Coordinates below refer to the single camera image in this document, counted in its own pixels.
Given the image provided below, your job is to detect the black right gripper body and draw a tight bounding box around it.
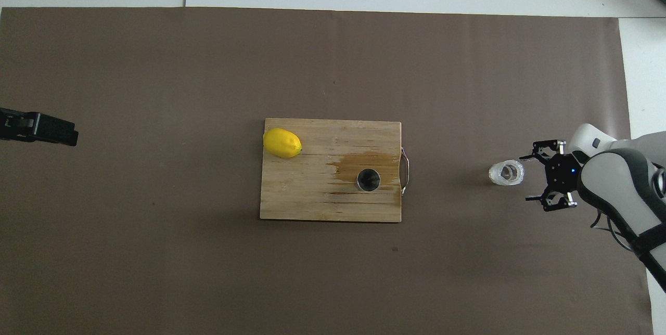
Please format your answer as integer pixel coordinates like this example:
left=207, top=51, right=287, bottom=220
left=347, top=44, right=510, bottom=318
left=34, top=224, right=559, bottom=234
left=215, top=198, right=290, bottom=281
left=544, top=152, right=581, bottom=195

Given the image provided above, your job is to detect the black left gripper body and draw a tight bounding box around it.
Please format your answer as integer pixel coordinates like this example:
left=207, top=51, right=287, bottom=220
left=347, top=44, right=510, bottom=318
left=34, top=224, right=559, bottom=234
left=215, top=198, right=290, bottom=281
left=0, top=108, right=33, bottom=141

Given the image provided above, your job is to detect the small clear glass cup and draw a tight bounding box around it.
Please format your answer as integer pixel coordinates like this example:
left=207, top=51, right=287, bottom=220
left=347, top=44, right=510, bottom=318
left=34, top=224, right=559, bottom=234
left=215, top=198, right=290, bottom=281
left=488, top=159, right=525, bottom=186

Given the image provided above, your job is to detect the steel double jigger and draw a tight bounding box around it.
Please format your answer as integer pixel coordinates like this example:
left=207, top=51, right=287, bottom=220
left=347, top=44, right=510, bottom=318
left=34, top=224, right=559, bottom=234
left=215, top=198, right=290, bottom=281
left=356, top=168, right=381, bottom=192

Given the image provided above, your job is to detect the brown paper table mat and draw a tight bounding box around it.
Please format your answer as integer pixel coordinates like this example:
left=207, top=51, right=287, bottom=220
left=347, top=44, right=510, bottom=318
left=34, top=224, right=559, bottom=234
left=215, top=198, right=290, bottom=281
left=0, top=6, right=654, bottom=335

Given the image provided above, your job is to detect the yellow lemon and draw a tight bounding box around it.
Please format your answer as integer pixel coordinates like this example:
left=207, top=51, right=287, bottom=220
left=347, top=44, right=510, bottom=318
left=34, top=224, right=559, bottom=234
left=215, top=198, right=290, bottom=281
left=263, top=128, right=303, bottom=159

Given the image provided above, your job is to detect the wooden cutting board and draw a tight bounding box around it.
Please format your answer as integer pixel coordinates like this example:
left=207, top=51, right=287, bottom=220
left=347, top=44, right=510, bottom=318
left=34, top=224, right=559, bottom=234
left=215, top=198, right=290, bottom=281
left=260, top=118, right=411, bottom=223

